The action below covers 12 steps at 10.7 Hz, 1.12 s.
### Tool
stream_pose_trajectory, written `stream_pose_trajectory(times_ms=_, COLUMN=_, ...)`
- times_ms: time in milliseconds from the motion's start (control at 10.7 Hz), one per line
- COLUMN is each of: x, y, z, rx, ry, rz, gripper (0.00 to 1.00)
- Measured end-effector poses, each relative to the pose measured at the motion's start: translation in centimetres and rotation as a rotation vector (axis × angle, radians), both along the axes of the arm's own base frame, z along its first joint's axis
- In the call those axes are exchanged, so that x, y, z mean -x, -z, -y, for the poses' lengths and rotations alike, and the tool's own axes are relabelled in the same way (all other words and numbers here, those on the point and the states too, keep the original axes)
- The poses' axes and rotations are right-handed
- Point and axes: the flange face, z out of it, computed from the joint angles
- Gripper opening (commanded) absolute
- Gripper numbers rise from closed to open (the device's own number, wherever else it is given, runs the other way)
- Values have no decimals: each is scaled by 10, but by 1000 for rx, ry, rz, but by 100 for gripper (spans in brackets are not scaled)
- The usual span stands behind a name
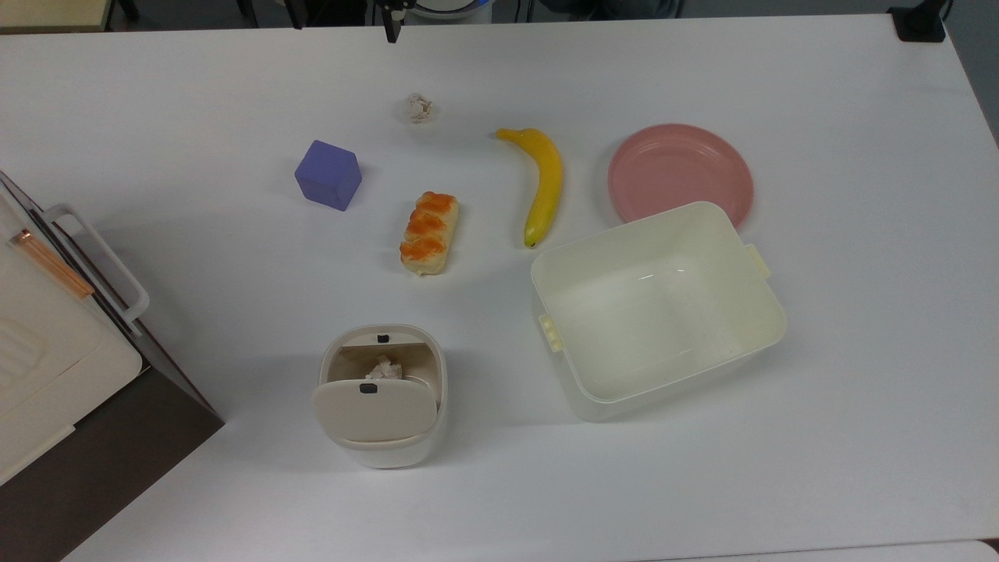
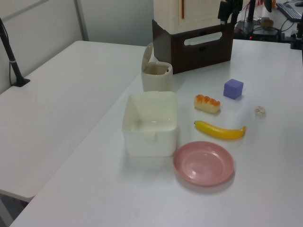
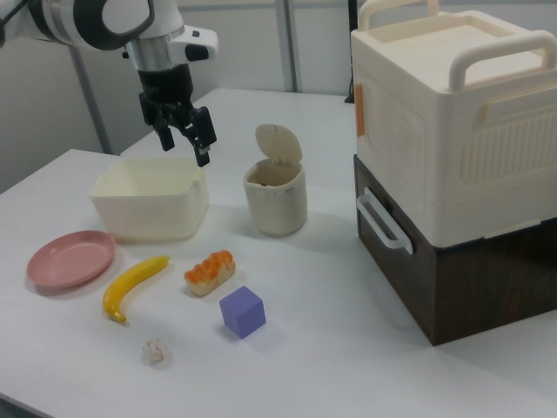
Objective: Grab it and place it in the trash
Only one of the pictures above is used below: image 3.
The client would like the white drawer handle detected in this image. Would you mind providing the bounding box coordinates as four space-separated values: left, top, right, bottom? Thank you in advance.
356 186 414 254

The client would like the cream plastic storage box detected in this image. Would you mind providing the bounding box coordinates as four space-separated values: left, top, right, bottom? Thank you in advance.
350 0 557 245

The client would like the beige mini trash can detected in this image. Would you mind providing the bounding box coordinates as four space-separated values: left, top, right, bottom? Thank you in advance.
242 123 308 238

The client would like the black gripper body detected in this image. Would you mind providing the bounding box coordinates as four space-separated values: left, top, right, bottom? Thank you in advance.
137 63 196 128

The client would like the white paper ball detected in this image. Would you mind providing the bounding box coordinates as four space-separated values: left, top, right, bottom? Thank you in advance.
140 339 171 369

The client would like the orange latch strip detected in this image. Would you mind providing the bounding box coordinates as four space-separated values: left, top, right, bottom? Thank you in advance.
355 84 366 138

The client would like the yellow toy banana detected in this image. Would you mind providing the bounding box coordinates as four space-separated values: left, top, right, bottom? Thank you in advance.
102 255 171 325

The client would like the white square plastic bin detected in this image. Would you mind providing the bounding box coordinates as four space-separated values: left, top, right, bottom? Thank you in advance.
88 157 211 244

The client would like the dark brown drawer box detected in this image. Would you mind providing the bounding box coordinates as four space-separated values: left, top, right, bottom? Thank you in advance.
352 154 557 347

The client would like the toy bread with orange glaze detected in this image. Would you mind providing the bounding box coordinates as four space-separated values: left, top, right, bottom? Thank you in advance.
184 250 238 299

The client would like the purple foam cube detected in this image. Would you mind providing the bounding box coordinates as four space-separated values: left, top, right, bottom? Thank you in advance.
218 285 266 340

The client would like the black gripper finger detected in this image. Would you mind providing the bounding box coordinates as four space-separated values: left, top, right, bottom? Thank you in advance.
146 104 177 152
173 105 218 169

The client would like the grey partition post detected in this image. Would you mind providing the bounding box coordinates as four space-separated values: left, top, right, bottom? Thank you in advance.
283 0 302 93

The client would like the pink plastic plate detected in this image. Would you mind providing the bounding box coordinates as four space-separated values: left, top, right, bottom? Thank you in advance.
26 230 117 289

